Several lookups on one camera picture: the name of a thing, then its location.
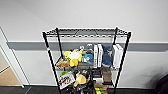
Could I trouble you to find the small grey plush toy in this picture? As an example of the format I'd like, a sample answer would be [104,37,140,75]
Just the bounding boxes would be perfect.
[79,44,95,56]

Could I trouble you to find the light blue plush toy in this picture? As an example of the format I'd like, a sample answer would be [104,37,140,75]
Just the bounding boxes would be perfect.
[81,52,95,65]

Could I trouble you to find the tall white box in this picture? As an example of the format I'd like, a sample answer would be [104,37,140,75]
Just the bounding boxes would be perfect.
[97,43,104,70]
[93,43,99,70]

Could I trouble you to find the tan plush toy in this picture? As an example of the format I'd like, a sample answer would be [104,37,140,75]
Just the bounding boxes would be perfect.
[55,58,71,70]

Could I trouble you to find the black box stack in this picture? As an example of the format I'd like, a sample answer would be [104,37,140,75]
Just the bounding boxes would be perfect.
[91,67,104,85]

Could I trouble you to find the yellow black plush toy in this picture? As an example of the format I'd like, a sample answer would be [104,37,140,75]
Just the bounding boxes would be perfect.
[73,72,89,89]

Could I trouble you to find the wide white box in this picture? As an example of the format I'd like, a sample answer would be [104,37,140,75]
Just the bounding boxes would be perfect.
[111,43,125,71]

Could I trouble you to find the brown cardboard box stack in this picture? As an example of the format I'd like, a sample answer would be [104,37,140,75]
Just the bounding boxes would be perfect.
[101,67,113,85]

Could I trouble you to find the black toy figures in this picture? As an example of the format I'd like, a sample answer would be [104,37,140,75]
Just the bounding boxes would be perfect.
[66,84,93,94]

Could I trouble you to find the green yellow pack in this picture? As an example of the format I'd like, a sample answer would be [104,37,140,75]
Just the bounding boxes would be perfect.
[94,86,103,94]

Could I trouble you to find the black chair cart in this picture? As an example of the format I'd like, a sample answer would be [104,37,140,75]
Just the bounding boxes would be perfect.
[154,72,168,94]

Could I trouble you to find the black wire shelf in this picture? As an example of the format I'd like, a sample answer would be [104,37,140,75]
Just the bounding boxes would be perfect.
[41,26,133,94]

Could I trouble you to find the white door frame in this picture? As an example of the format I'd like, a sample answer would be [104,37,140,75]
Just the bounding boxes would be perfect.
[0,27,30,88]

